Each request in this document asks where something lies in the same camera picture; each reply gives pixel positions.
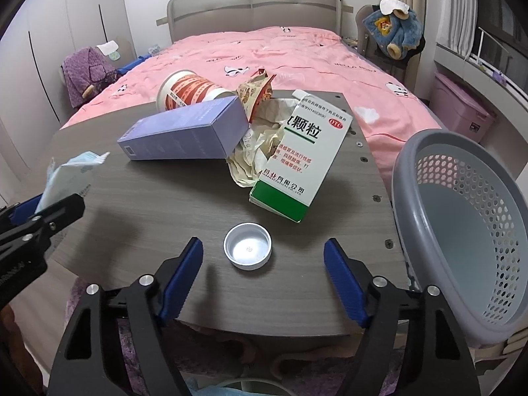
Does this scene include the blue wet wipes packet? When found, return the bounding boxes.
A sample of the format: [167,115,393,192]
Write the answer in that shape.
[35,151,110,214]

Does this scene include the white bottle cap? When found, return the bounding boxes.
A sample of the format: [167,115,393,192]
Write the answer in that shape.
[223,223,272,271]

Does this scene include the white green medicine box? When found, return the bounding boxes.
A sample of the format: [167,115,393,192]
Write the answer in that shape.
[250,89,353,223]

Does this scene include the purple rectangular carton box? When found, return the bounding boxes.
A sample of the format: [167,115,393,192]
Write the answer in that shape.
[117,96,249,161]

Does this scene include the red white paper cup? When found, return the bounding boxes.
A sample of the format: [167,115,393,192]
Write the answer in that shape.
[156,70,235,112]

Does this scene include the grey plastic trash basket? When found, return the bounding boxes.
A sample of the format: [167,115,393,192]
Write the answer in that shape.
[391,130,527,347]

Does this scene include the purple garment on chair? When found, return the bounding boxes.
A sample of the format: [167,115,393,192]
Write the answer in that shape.
[61,48,119,109]

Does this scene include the blue object beside bed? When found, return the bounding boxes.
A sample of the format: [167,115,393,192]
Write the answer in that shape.
[116,54,151,76]

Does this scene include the crumpled white paper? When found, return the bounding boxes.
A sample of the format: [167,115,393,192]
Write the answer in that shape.
[226,98,298,188]

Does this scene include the pink plastic storage box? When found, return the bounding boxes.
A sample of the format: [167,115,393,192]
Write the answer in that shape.
[430,73,496,143]

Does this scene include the red beige snack wrapper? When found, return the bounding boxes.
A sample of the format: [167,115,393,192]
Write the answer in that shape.
[236,69,275,122]

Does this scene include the white wardrobe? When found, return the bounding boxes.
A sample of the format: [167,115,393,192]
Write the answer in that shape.
[1,0,136,204]

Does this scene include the grey chair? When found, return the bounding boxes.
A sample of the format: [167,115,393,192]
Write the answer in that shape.
[355,5,421,92]

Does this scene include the pink cartoon duvet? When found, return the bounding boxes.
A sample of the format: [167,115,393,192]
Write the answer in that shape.
[67,27,440,184]

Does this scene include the blue plush jacket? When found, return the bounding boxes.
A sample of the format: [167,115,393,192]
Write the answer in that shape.
[362,9,423,60]

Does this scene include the grey upholstered headboard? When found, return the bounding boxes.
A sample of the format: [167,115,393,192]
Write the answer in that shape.
[156,0,354,42]

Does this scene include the white sheer curtain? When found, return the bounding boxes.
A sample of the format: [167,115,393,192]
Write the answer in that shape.
[437,0,478,59]

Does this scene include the white cloth on jacket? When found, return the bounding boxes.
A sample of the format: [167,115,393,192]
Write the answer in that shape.
[379,0,410,19]

